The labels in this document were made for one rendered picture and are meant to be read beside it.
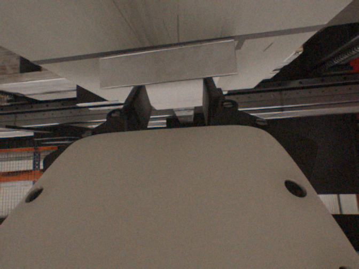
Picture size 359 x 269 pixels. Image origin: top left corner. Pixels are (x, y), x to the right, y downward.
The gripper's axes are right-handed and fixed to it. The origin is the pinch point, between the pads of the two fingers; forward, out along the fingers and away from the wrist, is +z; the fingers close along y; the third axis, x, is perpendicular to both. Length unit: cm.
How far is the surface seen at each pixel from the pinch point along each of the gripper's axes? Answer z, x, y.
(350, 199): 164, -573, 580
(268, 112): 22.6, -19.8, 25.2
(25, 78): 6.5, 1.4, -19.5
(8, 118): 26, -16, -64
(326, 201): 165, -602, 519
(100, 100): 5.1, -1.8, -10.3
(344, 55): 29, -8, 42
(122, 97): 4.1, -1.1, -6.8
